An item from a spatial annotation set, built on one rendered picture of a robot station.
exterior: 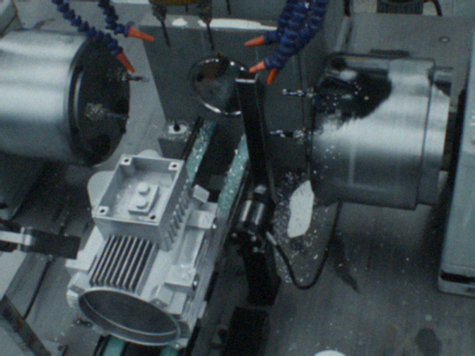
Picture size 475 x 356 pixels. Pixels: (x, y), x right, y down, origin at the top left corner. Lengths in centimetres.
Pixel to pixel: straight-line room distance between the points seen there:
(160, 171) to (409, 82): 40
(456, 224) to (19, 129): 76
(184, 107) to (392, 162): 51
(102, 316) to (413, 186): 51
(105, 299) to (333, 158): 41
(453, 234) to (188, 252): 42
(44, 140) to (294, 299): 53
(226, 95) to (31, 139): 37
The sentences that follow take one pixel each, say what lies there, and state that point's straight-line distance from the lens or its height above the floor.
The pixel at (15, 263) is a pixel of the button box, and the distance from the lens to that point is 107.
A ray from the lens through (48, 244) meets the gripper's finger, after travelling 76.
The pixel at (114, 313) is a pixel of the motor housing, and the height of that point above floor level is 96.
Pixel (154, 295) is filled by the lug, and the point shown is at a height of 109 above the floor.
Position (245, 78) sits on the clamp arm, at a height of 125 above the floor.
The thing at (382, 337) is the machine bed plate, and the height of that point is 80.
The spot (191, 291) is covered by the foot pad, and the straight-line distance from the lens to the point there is 94.
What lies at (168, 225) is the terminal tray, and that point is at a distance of 95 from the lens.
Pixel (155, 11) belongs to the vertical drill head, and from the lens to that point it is 106.
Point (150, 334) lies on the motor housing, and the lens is 106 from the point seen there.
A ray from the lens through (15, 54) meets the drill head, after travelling 125.
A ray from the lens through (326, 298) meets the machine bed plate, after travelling 121.
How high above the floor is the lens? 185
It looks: 48 degrees down
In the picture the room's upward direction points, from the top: 11 degrees counter-clockwise
